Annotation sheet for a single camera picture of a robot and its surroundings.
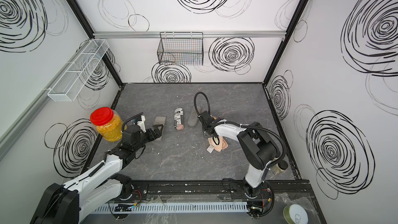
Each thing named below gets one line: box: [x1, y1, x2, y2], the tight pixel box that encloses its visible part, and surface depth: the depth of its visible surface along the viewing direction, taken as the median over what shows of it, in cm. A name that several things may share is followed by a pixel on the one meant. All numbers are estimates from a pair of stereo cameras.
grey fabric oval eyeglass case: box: [187, 105, 199, 127], surface depth 101 cm
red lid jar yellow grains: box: [89, 106, 124, 143], surface depth 84 cm
